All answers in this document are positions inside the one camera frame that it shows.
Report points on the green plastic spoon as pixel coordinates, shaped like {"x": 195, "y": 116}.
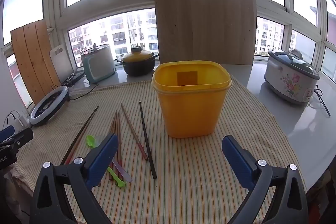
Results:
{"x": 90, "y": 140}

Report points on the light wooden board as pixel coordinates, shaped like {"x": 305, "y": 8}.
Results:
{"x": 204, "y": 27}

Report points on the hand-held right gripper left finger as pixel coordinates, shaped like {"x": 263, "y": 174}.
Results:
{"x": 102, "y": 155}

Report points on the translucent purple plastic spoon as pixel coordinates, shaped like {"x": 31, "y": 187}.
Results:
{"x": 123, "y": 172}

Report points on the floral slow cooker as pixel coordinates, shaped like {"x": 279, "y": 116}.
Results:
{"x": 288, "y": 77}

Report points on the yellow plastic container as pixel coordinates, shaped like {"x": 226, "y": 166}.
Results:
{"x": 189, "y": 113}

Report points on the black clay pot yellow lid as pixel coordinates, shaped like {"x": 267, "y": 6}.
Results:
{"x": 137, "y": 65}

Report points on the orange plank board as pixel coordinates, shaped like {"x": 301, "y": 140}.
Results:
{"x": 31, "y": 56}

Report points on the black chopstick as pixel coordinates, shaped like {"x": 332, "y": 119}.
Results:
{"x": 147, "y": 138}

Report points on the striped cloth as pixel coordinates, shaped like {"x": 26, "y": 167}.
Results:
{"x": 199, "y": 176}

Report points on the black metal stand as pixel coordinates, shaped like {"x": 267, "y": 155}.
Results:
{"x": 76, "y": 78}

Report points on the white cutting board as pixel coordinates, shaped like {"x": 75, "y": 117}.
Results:
{"x": 61, "y": 66}

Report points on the teal rice cooker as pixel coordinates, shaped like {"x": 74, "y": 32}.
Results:
{"x": 98, "y": 66}

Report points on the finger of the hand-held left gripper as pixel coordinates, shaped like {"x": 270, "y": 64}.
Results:
{"x": 22, "y": 136}
{"x": 6, "y": 133}

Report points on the white charger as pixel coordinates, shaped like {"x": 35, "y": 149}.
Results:
{"x": 19, "y": 120}

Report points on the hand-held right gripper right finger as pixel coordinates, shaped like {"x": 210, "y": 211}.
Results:
{"x": 236, "y": 158}

